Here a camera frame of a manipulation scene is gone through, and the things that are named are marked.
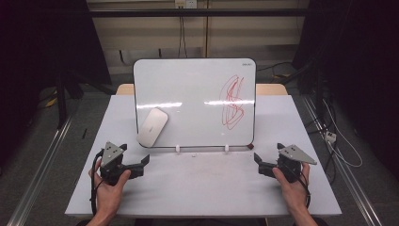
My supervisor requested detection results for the white cable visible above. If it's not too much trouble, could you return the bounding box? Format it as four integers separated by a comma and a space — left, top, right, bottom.
322, 98, 364, 169

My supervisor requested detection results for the person's left hand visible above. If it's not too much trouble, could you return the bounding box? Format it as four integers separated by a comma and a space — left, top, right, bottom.
88, 159, 132, 216

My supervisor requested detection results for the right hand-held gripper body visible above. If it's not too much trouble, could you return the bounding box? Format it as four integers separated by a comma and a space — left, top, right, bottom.
276, 144, 318, 184

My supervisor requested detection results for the person's right hand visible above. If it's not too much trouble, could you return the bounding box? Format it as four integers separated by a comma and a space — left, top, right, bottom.
272, 162, 311, 213

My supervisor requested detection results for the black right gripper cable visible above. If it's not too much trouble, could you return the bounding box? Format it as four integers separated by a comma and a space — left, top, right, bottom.
295, 170, 312, 210

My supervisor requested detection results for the white whiteboard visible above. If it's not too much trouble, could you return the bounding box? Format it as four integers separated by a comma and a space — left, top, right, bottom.
133, 57, 257, 149

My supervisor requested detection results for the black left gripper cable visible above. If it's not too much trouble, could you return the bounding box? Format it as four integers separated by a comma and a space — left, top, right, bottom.
89, 150, 106, 216

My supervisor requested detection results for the black horizontal bar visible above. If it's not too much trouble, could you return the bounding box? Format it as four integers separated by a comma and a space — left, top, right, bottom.
88, 8, 310, 18

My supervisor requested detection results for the black hanging cable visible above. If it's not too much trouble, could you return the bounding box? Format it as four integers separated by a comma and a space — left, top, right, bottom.
177, 15, 187, 59

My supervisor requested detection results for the black curtain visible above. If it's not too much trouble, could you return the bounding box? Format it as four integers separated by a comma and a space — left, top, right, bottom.
0, 0, 113, 170
292, 0, 399, 180

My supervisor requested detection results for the black metal stand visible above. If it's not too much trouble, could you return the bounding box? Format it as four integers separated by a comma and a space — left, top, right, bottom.
56, 70, 116, 130

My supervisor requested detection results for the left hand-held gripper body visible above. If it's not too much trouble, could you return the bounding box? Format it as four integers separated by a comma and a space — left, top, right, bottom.
100, 141, 131, 186

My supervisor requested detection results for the metal floor rail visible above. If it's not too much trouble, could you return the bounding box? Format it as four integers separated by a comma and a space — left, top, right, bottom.
7, 116, 74, 226
300, 93, 382, 226

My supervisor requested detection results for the white whiteboard eraser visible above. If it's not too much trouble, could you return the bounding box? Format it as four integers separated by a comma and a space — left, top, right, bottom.
136, 107, 169, 148

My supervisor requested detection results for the black floor cable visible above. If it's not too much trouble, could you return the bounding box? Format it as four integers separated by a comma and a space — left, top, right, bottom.
256, 61, 295, 73

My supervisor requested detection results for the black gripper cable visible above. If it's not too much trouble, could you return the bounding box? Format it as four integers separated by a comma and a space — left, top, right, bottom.
89, 150, 106, 216
295, 170, 312, 210

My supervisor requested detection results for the white power strip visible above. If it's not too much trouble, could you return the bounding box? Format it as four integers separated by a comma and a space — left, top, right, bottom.
324, 131, 338, 144

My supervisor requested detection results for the white wall outlet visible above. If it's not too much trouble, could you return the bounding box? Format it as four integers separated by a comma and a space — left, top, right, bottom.
174, 0, 198, 9

